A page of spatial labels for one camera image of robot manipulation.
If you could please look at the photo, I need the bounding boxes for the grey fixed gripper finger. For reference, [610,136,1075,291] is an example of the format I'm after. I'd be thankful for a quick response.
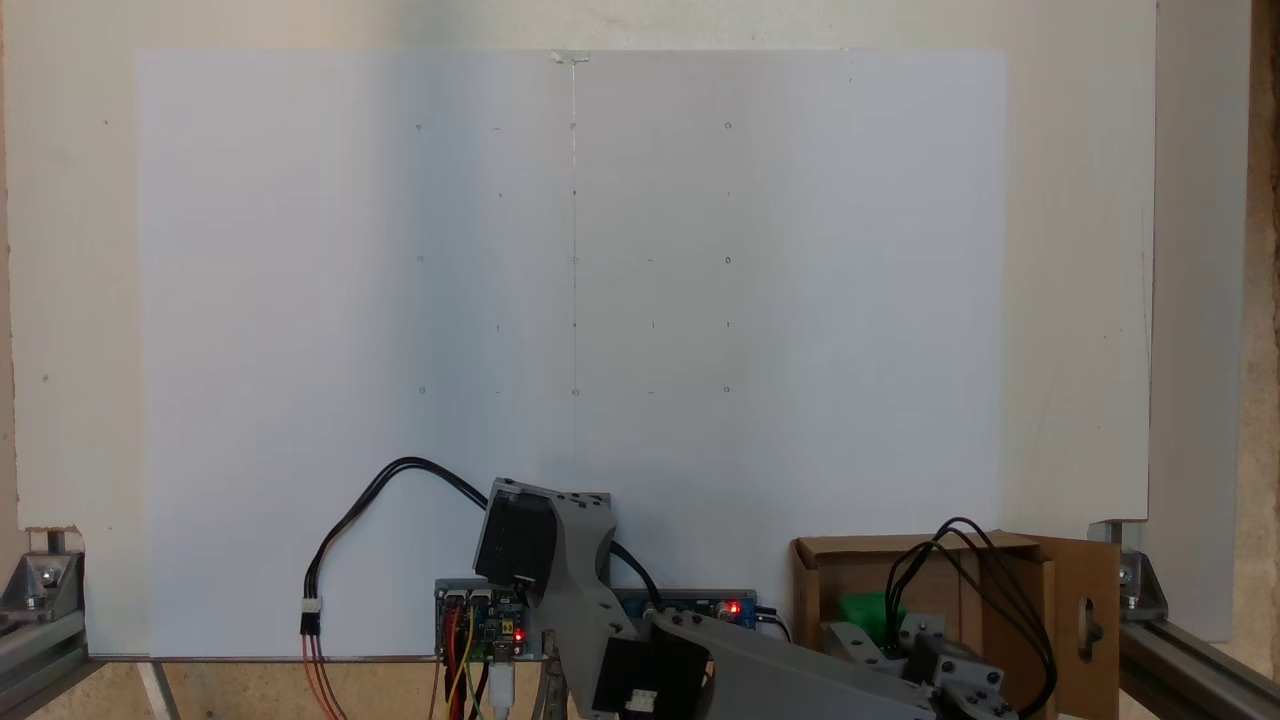
[822,618,893,663]

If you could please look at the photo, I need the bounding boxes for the green dice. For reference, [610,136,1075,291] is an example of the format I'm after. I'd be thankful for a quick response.
[838,590,907,649]

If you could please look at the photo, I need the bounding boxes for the open cardboard box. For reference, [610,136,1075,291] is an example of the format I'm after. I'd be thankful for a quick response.
[790,530,1123,720]

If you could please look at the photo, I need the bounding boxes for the metal table clamp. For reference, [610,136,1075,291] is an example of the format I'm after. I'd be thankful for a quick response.
[538,628,569,720]

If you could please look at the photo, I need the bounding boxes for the motor controller circuit board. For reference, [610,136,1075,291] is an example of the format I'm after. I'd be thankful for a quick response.
[434,578,531,663]

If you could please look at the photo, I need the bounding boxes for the large white paper sheet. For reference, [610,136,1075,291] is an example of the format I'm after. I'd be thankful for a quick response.
[135,48,1006,661]

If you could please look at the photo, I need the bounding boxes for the black servo cable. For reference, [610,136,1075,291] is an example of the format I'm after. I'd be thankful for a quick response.
[883,517,1059,717]
[608,540,663,613]

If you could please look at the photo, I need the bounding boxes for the metal corner bracket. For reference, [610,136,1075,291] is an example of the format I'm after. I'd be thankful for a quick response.
[1118,548,1169,623]
[0,550,86,613]

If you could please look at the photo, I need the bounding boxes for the aluminium frame post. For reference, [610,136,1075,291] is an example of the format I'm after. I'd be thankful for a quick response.
[1118,615,1280,720]
[0,605,93,720]

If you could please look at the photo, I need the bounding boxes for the green jumper wire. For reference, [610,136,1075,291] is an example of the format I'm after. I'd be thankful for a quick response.
[466,640,496,720]

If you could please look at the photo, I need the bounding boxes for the yellow jumper wire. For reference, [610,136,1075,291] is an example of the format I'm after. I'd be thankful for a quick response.
[455,605,479,720]

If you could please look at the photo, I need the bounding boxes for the red jumper wire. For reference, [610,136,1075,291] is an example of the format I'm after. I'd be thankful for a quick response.
[444,600,471,720]

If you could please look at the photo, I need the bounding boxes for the black twin cable white connector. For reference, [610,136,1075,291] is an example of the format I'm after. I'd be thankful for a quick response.
[300,456,493,636]

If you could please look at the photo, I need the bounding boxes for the red orange twin wire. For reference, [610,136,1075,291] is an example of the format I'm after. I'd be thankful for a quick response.
[300,632,349,720]

